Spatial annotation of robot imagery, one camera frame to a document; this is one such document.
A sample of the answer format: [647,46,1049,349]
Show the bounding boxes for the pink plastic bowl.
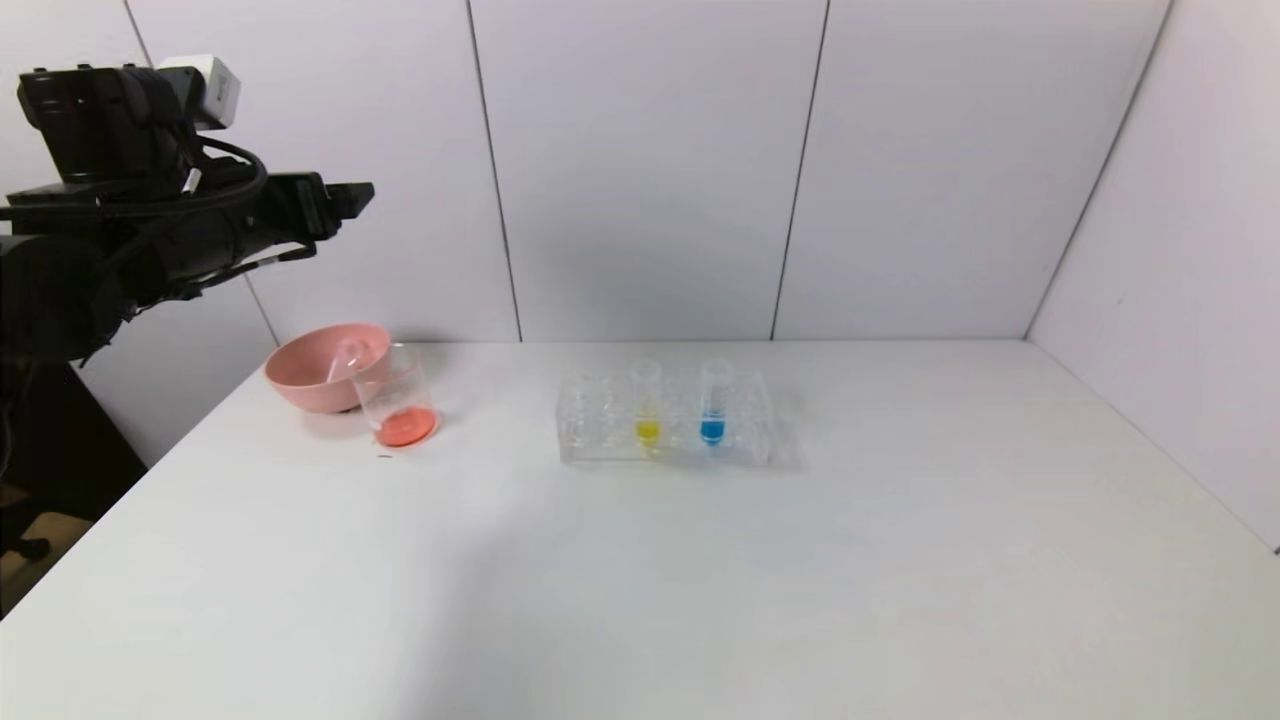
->
[264,323,393,415]

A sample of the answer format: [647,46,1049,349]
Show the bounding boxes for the clear glass beaker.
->
[352,343,441,451]

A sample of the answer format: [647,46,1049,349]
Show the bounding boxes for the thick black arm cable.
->
[0,360,31,481]

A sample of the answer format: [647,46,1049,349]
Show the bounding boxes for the blue pigment test tube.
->
[699,358,728,447]

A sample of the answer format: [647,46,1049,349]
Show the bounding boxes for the red pigment test tube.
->
[327,338,369,387]

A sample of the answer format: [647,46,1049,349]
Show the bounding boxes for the yellow pigment test tube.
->
[633,358,664,448]

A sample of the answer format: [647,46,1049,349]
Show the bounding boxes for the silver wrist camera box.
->
[158,55,242,132]

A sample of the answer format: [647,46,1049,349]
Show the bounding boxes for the thin black camera cable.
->
[160,135,269,216]

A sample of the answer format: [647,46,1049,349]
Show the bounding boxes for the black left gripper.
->
[216,171,375,260]

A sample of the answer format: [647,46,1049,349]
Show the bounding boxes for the clear acrylic test tube rack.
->
[557,370,774,467]

